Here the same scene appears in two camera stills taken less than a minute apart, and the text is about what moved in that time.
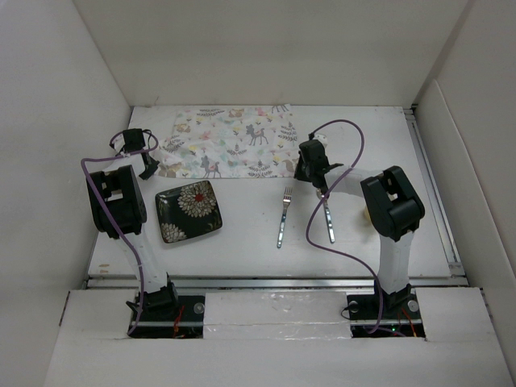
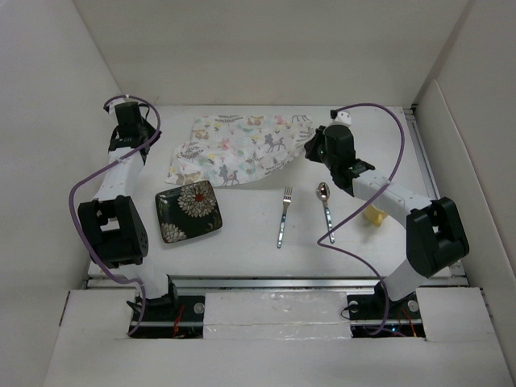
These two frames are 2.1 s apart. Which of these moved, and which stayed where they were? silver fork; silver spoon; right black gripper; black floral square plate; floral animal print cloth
Moved: right black gripper; floral animal print cloth
Stayed: silver spoon; silver fork; black floral square plate
